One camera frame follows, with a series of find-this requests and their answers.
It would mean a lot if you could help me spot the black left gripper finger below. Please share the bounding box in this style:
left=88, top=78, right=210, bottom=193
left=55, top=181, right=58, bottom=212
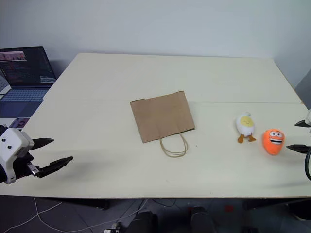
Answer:
left=36, top=156, right=74, bottom=179
left=31, top=137, right=55, bottom=150

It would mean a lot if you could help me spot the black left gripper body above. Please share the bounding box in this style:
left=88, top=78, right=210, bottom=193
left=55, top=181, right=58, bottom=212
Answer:
left=11, top=150, right=42, bottom=182

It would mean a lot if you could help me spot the orange smiling plush toy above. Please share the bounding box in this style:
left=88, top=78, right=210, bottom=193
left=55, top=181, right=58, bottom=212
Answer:
left=262, top=129, right=285, bottom=156

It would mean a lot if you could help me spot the white egg-shaped plush toy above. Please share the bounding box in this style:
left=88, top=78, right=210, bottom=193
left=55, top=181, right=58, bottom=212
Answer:
left=236, top=111, right=257, bottom=144

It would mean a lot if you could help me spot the brown paper bag with handles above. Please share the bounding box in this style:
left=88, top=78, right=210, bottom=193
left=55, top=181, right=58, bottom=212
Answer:
left=130, top=90, right=196, bottom=159

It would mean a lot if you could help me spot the smartphone with lit screen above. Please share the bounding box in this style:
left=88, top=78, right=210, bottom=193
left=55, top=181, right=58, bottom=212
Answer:
left=8, top=117, right=31, bottom=129

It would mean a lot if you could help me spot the white perforated board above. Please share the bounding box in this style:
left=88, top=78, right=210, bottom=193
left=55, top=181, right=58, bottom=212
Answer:
left=0, top=72, right=12, bottom=96

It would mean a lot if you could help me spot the open blue laptop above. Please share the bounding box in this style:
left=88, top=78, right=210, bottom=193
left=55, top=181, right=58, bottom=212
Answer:
left=0, top=46, right=57, bottom=119

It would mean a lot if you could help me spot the small black floor device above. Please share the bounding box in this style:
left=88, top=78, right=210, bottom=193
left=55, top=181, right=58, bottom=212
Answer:
left=104, top=221, right=122, bottom=233

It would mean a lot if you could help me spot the dark rounded shape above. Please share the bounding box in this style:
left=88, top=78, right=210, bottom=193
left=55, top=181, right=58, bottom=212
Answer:
left=190, top=205, right=215, bottom=233
left=126, top=210, right=159, bottom=233

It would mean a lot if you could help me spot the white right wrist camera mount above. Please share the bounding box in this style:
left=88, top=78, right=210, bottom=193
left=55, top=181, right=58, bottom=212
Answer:
left=304, top=113, right=311, bottom=135

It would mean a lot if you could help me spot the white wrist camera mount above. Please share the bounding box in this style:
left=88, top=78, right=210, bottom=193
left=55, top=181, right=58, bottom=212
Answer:
left=0, top=128, right=35, bottom=185
left=304, top=113, right=311, bottom=135

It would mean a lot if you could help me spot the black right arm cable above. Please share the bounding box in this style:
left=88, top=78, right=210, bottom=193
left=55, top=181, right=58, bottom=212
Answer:
left=304, top=145, right=311, bottom=182

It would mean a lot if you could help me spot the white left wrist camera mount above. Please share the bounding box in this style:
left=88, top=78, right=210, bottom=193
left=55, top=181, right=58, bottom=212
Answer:
left=0, top=128, right=35, bottom=185

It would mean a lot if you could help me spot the thin white floor cable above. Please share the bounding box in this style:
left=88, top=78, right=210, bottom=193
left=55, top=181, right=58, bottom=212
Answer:
left=0, top=197, right=117, bottom=233

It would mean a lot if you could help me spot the black table leg bracket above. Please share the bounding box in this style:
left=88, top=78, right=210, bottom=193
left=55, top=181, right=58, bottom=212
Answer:
left=50, top=197, right=110, bottom=211

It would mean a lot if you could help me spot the black table frame bar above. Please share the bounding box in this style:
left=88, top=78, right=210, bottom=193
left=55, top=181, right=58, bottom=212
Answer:
left=243, top=197, right=311, bottom=211

